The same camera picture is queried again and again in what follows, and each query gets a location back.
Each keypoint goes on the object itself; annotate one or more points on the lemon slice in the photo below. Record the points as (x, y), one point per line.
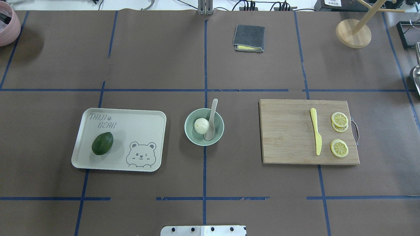
(339, 129)
(339, 148)
(339, 119)

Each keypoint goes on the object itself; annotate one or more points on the green bowl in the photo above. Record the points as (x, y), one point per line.
(196, 138)

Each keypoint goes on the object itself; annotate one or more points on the aluminium frame post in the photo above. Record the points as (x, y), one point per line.
(205, 7)

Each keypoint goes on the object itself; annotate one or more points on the white steamed bun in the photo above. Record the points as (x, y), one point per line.
(201, 126)

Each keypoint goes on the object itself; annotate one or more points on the black box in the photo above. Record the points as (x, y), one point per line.
(340, 6)

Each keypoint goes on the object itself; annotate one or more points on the wooden mug tree stand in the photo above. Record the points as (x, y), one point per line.
(355, 33)

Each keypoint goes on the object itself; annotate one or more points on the top lemon slice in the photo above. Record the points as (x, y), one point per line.
(339, 119)

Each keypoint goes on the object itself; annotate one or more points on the grey folded cloth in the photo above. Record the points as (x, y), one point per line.
(249, 38)

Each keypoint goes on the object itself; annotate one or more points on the black glass rack tray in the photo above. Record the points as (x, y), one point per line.
(409, 36)

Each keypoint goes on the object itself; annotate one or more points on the yellow plastic knife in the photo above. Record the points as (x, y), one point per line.
(317, 135)

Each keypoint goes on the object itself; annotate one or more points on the pink bowl with ice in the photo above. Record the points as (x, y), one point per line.
(9, 32)

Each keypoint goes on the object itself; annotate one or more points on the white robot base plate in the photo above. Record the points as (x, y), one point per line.
(211, 230)

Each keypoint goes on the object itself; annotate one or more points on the cream bear tray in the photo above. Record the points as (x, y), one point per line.
(138, 139)

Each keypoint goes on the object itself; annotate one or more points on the white spoon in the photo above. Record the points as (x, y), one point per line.
(210, 133)

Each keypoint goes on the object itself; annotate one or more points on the lower lemon slice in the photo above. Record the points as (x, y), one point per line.
(339, 129)

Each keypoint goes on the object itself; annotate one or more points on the wooden cutting board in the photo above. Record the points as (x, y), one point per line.
(287, 133)

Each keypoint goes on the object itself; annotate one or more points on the green avocado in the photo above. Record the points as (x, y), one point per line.
(102, 143)

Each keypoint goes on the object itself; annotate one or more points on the metal scoop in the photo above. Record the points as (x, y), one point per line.
(415, 71)

